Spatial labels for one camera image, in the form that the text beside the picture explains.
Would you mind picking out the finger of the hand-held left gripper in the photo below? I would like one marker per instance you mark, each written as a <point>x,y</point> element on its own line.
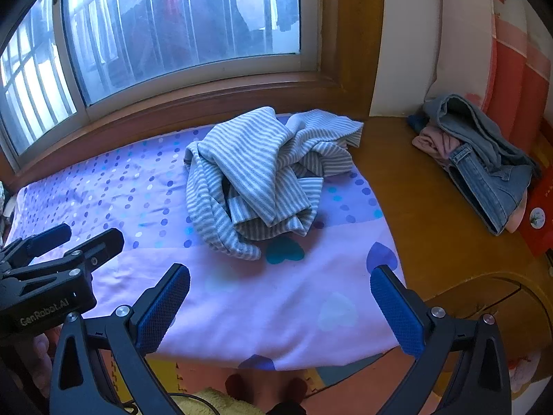
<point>43,237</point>
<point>100,246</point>

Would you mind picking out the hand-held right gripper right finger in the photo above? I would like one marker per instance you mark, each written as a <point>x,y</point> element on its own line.
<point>397,311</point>

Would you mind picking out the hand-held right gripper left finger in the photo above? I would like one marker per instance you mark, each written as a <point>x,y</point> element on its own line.
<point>162,311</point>

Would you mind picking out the grey white striped pants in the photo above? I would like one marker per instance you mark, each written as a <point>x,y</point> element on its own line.
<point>259,168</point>

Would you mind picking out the person's left hand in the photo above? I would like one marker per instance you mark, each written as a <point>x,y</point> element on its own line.
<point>41,348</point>

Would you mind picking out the white patterned cloth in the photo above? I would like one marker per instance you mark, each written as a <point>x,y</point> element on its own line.
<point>3,212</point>

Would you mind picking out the purple dotted bedsheet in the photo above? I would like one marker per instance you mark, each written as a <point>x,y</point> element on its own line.
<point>129,207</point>

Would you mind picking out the yellow fleece robe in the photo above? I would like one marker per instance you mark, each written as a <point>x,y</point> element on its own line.
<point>222,400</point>

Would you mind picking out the red box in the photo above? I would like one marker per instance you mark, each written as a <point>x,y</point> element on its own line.
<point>540,233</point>

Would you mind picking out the pink garment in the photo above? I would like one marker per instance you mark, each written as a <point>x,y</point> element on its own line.
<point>432,145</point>

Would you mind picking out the blue jeans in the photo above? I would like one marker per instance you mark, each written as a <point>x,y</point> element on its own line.
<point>484,155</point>

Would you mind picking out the dark blue cloth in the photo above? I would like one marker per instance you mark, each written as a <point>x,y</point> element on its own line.
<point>417,122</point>

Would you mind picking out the window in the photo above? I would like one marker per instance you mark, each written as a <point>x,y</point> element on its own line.
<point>129,52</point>

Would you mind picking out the orange pink patterned cloth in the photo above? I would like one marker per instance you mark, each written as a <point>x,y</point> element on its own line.
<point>518,65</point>

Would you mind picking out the pale pink pillow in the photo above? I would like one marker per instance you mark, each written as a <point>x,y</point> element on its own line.
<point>466,30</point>

